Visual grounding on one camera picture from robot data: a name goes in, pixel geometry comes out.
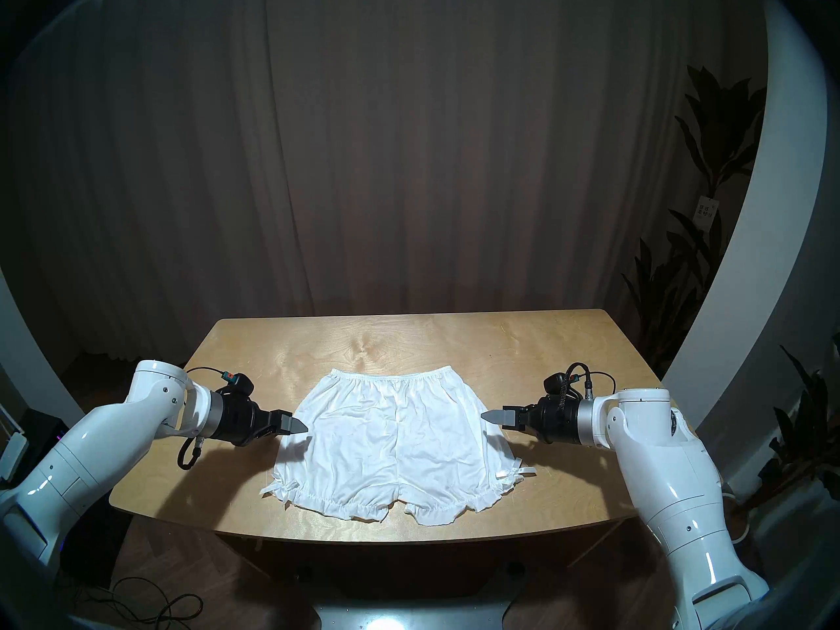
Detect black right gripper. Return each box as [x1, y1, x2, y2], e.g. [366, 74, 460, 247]
[481, 396, 585, 446]

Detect dark leafy potted plant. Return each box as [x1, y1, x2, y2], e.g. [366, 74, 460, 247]
[742, 333, 840, 518]

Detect white round plant pot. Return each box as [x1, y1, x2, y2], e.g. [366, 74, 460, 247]
[719, 491, 750, 545]

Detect light wooden table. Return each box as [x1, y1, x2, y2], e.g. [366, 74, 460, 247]
[108, 309, 663, 545]

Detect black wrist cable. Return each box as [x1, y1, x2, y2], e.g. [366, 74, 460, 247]
[564, 362, 619, 401]
[177, 366, 228, 471]

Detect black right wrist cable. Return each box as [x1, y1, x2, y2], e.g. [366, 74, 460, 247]
[564, 362, 619, 401]

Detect black floor cables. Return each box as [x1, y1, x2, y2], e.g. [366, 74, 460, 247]
[66, 573, 205, 630]

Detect tall dark leafy plant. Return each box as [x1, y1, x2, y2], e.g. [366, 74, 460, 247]
[620, 64, 768, 377]

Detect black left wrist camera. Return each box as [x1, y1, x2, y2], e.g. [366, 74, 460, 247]
[217, 371, 255, 400]

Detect black computer tower with lights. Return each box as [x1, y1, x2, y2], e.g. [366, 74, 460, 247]
[26, 409, 132, 587]

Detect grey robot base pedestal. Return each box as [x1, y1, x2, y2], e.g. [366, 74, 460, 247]
[295, 560, 526, 630]

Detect beige pleated curtain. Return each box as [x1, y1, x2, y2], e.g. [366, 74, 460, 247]
[0, 0, 768, 373]

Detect white ruffled pants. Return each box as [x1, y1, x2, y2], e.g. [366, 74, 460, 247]
[261, 366, 537, 528]

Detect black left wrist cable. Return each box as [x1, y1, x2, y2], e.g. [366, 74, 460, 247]
[177, 366, 228, 471]

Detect white wall box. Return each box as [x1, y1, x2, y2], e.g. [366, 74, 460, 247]
[0, 432, 30, 482]

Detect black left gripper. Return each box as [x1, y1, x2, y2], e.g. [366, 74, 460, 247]
[220, 396, 309, 447]

